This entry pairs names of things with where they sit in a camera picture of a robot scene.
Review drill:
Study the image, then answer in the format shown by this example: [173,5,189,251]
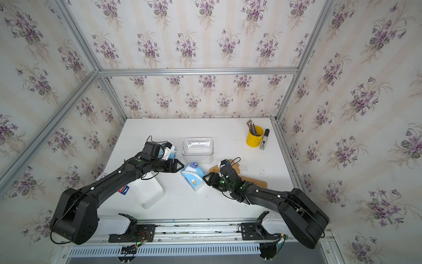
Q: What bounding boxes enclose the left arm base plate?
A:
[108,224,157,243]

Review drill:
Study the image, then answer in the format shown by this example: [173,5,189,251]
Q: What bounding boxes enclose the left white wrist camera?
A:
[162,142,174,160]

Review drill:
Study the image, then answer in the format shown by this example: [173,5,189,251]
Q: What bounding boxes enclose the black marker pen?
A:
[259,129,270,151]

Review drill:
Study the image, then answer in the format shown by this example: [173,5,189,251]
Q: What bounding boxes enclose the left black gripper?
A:
[149,158,185,173]

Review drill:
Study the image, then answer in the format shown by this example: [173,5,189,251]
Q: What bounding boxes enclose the bamboo tissue box lid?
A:
[208,159,268,188]

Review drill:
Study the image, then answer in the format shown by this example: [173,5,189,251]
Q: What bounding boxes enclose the yellow pen cup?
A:
[246,125,264,147]

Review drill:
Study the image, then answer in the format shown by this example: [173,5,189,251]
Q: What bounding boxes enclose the blue tissue paper pack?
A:
[181,162,206,191]

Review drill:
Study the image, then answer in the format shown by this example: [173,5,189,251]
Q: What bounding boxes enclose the clear plastic tissue box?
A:
[182,137,214,165]

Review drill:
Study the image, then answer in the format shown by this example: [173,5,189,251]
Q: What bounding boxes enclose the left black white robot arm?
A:
[49,141,184,245]

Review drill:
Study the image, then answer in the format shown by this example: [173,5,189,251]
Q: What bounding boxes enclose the pencils in cup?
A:
[247,119,258,136]

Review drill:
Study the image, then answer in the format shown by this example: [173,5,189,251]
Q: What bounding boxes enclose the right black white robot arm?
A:
[203,159,330,249]

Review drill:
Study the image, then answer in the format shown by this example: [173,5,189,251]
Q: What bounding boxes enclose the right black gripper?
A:
[200,172,234,193]

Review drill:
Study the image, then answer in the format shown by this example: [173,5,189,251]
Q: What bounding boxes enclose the white plastic box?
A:
[129,173,166,209]

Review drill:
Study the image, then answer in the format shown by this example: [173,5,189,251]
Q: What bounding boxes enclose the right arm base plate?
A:
[238,223,282,241]

